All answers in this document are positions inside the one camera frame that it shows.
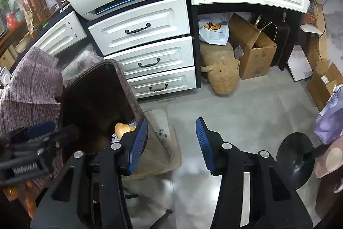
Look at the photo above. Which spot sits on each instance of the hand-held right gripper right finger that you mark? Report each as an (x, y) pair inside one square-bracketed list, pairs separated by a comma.
[(203, 145)]

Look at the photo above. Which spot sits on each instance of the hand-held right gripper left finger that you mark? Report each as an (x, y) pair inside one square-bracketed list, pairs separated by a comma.
[(138, 143)]

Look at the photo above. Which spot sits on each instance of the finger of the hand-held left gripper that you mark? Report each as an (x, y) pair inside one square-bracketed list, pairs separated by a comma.
[(65, 136), (40, 129)]

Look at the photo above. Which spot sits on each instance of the orange peel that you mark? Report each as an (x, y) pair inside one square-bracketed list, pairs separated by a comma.
[(122, 128)]

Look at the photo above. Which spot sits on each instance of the dark brown trash bin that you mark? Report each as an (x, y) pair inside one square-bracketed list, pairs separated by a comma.
[(88, 100)]

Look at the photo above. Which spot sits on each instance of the tan plush toy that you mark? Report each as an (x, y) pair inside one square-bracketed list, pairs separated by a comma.
[(222, 68)]

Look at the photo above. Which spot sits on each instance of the black stool base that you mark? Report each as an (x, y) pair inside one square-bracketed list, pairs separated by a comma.
[(293, 159)]

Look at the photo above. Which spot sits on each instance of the white three-drawer cabinet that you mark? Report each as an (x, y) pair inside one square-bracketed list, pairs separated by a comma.
[(150, 44)]

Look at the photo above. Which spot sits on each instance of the open cardboard box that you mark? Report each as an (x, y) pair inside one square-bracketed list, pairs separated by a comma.
[(252, 57), (321, 84)]

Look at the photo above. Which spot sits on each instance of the white bag with orange print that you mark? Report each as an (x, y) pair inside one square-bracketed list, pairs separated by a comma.
[(213, 30)]

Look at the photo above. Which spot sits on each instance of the white flat board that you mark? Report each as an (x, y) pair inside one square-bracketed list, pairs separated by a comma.
[(298, 65)]

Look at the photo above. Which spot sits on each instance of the purple patterned clothing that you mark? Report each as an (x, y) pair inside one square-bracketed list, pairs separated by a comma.
[(331, 119)]

